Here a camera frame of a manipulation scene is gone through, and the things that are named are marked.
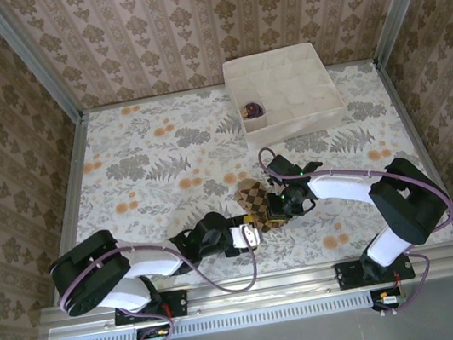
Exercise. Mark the aluminium table side rail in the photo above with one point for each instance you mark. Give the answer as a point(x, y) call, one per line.
point(72, 203)
point(420, 139)

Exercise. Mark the purple sock with tan toe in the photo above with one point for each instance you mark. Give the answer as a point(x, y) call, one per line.
point(253, 109)

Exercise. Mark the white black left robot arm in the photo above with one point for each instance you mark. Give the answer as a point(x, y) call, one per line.
point(150, 261)

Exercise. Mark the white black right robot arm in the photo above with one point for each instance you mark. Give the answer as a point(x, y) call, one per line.
point(337, 189)

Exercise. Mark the brown argyle sock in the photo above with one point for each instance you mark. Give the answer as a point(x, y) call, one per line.
point(255, 200)

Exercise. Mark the small electronics board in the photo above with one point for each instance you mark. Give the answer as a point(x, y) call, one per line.
point(153, 334)
point(389, 298)

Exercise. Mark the floral tablecloth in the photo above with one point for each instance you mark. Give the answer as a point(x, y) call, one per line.
point(165, 166)

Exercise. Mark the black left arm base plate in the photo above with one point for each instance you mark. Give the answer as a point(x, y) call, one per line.
point(178, 302)

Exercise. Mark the white divided organizer box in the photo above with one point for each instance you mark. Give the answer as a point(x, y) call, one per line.
point(294, 81)

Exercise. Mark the long aluminium mounting rail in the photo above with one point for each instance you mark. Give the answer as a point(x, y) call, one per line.
point(292, 286)

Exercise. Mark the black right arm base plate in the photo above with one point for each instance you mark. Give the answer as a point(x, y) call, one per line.
point(349, 275)

